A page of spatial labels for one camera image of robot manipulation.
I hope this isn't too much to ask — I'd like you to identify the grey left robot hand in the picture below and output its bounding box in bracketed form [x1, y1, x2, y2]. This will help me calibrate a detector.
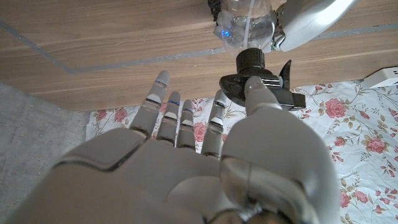
[273, 0, 358, 53]

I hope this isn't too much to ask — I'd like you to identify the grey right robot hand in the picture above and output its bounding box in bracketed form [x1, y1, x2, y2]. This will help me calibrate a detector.
[6, 70, 341, 224]

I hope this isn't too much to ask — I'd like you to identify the white power strip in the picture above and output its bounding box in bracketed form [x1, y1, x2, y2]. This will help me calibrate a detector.
[360, 67, 398, 90]

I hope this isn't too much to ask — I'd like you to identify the floral backdrop cloth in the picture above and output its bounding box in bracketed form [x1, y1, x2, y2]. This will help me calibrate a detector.
[85, 79, 398, 224]

